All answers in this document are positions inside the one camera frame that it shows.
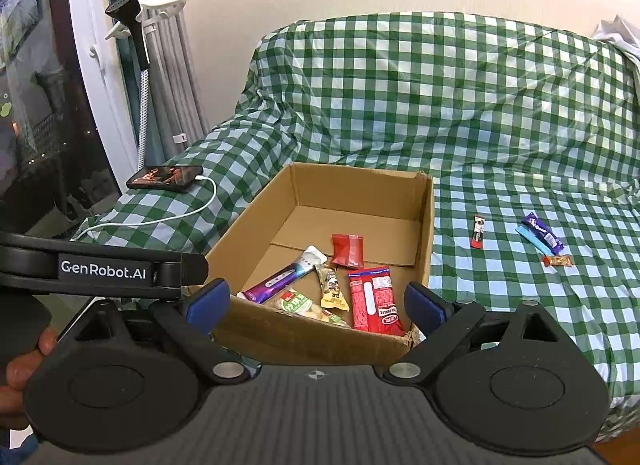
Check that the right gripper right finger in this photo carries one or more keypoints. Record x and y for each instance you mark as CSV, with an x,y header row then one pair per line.
x,y
447,327

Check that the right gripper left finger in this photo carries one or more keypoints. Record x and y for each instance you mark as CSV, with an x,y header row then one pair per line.
x,y
189,324

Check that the red KitKat wrapper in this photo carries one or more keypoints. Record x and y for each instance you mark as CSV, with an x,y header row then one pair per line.
x,y
374,308

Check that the small red white candy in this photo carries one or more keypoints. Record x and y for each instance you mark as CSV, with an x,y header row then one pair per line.
x,y
477,236

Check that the yellow snack packet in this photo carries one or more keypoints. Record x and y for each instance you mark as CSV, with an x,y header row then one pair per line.
x,y
332,296

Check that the small red candy packet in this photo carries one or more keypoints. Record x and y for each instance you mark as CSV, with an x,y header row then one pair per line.
x,y
347,251

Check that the light blue candy stick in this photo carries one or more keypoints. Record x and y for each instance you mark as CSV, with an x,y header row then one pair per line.
x,y
529,236

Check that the small orange candy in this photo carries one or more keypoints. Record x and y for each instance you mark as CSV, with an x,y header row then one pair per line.
x,y
558,261

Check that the purple Alpenliebe candy pack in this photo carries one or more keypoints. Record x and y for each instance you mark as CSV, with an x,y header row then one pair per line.
x,y
543,233

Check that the purple white snack bar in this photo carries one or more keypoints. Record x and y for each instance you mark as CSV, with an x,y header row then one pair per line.
x,y
284,278

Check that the person's left hand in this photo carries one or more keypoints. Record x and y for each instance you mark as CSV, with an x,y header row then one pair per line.
x,y
18,372

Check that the beige green snack bar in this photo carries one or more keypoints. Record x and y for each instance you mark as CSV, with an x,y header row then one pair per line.
x,y
295,303

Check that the brown cardboard box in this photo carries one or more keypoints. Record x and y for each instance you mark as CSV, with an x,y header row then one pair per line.
x,y
305,204

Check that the black smartphone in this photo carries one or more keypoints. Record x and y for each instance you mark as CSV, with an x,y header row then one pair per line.
x,y
165,178

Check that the grey curtain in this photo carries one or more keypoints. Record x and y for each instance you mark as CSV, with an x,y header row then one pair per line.
x,y
176,118

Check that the green checkered sofa cover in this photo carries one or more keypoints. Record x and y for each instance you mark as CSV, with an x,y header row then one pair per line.
x,y
507,117

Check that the white plastic sheet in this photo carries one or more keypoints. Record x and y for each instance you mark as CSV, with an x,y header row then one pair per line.
x,y
621,33

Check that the white wall hook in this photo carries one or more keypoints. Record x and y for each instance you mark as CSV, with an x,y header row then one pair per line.
x,y
152,12

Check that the white door frame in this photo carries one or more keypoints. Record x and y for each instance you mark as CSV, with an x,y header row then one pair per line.
x,y
105,88

